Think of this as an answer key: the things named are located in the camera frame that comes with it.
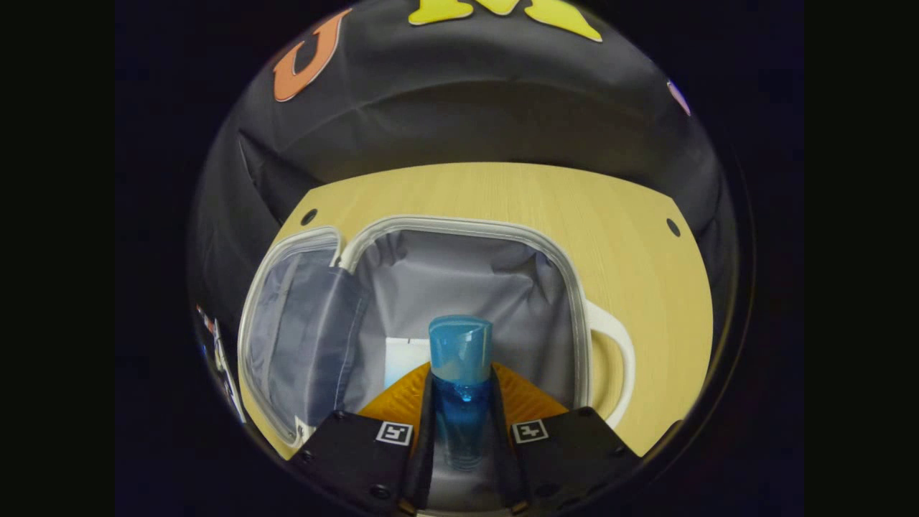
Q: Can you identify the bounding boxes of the black backdrop cloth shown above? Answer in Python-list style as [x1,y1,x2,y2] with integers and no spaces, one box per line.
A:
[188,0,740,338]

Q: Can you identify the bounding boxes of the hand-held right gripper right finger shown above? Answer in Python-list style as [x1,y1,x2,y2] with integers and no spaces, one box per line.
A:
[490,361,643,514]

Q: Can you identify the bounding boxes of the white suitcase with handle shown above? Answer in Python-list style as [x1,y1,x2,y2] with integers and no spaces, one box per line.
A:
[237,214,637,514]

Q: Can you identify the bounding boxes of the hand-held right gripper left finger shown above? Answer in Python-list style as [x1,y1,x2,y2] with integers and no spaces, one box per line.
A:
[287,361,435,516]

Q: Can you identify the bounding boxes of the blue lotion bottle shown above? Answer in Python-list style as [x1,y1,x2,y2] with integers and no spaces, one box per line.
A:
[428,315,494,472]

